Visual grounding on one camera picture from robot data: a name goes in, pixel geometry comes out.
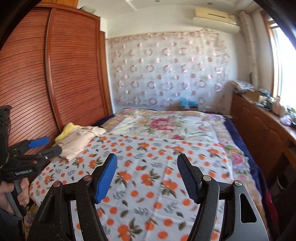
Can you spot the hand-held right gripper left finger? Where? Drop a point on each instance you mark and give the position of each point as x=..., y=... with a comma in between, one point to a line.
x=105, y=180

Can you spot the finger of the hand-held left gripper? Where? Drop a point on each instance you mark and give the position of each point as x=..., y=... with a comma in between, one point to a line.
x=52, y=151
x=38, y=141

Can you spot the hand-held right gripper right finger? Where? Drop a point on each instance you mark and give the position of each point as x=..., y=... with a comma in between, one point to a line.
x=188, y=180

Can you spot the beige printed t-shirt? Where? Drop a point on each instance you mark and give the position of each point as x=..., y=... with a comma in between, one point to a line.
x=81, y=141

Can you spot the person's left forearm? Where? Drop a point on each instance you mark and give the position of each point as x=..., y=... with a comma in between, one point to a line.
x=7, y=228

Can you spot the person's left hand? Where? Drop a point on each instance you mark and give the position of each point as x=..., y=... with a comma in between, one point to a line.
x=24, y=192

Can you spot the yellow cloth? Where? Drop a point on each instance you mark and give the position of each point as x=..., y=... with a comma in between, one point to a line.
x=67, y=131

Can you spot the orange fruit print bedsheet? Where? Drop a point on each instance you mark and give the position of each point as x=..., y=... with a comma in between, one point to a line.
x=150, y=162

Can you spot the wooden slatted wardrobe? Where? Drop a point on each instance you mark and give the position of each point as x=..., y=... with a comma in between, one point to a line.
x=46, y=81

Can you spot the floral blanket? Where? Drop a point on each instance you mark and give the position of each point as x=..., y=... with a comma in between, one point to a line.
x=161, y=122

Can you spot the navy blue bedsheet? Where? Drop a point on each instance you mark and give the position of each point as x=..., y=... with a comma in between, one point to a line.
x=245, y=143

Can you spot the blue box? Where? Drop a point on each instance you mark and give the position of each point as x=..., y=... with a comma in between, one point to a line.
x=188, y=104

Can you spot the red cloth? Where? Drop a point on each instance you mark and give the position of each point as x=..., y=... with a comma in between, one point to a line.
x=272, y=199

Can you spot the wooden cabinet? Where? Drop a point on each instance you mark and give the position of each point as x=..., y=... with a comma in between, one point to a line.
x=259, y=129

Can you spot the white bucket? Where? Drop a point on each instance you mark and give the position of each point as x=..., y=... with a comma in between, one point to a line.
x=283, y=180

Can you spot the cardboard box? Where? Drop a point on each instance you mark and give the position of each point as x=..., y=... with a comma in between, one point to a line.
x=253, y=95

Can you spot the circle pattern sheer curtain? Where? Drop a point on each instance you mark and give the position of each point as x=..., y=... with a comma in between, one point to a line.
x=166, y=69

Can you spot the white crumpled tissue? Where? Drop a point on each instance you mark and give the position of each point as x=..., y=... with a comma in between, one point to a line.
x=286, y=120

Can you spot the patterned wrapped pipe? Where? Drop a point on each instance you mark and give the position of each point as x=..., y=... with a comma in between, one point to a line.
x=248, y=46

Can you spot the window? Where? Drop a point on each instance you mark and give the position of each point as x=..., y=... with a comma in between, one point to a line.
x=284, y=58

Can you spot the wall air conditioner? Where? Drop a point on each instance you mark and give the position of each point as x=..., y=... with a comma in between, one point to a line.
x=215, y=18

